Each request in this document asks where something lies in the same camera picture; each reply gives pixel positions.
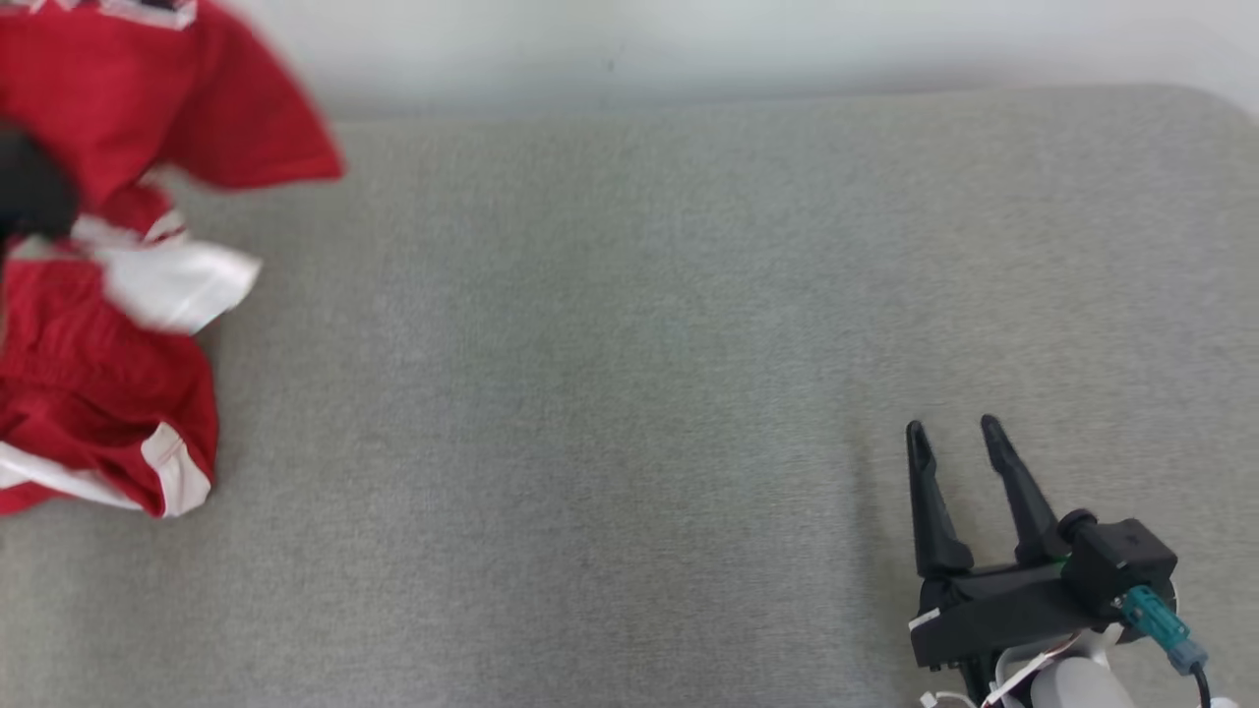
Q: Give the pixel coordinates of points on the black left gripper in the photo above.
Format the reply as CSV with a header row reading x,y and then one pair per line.
x,y
29,187

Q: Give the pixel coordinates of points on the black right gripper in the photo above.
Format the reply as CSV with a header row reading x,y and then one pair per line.
x,y
1003,610

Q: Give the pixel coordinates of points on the red shirt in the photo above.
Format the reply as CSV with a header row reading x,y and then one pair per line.
x,y
118,98

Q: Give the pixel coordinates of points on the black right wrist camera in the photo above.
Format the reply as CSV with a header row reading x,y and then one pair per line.
x,y
1121,560

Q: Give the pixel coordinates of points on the teal right camera connector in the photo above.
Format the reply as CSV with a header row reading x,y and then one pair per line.
x,y
1156,619

